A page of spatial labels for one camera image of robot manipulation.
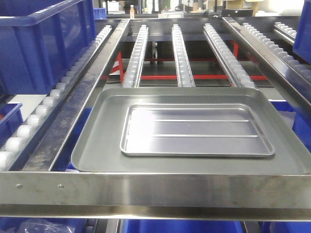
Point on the small silver ribbed tray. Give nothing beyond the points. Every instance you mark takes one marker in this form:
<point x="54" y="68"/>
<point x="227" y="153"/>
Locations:
<point x="194" y="130"/>

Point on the large grey metal tray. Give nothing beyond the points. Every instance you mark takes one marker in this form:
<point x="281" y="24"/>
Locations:
<point x="98" y="147"/>

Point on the white roller track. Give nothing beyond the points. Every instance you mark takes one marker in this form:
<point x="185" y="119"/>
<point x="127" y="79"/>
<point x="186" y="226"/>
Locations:
<point x="183" y="70"/>
<point x="232" y="68"/>
<point x="135" y="65"/>
<point x="279" y="52"/>
<point x="26" y="131"/>

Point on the steel front rack beam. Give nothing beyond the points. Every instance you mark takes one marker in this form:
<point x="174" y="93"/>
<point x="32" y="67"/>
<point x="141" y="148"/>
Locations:
<point x="155" y="195"/>

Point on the blue bin below beam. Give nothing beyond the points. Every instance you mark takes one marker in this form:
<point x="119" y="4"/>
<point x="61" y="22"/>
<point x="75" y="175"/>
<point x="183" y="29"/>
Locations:
<point x="180" y="226"/>

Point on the steel lane divider left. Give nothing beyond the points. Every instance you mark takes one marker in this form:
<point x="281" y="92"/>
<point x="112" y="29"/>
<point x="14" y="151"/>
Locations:
<point x="65" y="115"/>

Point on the large blue bin upper left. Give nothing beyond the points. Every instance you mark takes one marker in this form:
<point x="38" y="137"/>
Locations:
<point x="40" y="40"/>

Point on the small blue bin lower left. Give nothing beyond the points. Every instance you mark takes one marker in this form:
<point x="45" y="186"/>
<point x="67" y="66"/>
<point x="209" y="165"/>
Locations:
<point x="10" y="120"/>

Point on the left white roller track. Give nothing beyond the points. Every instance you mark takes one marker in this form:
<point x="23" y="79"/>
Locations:
<point x="26" y="131"/>

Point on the blue bin right edge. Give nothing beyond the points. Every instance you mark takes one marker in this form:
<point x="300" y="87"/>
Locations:
<point x="302" y="44"/>

